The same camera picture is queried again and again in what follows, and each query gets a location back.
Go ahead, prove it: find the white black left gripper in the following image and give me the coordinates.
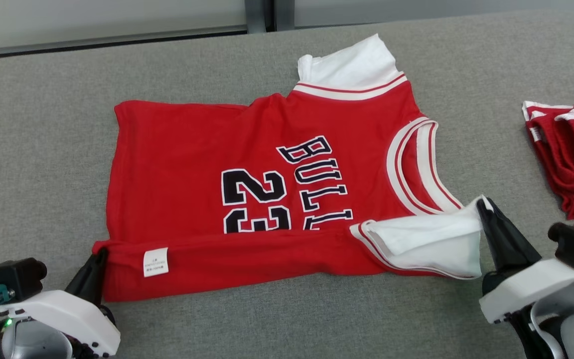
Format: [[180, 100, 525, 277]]
[[0, 248, 121, 359]]

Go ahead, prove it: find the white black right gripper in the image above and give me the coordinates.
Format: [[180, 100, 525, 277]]
[[476, 195, 574, 359]]

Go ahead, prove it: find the red basketball jersey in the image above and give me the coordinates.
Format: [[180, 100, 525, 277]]
[[92, 33, 484, 303]]

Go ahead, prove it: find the dark wall base rail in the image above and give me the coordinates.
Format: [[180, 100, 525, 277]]
[[0, 25, 248, 63]]

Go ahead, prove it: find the grey partition post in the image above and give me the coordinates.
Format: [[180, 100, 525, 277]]
[[245, 0, 295, 33]]

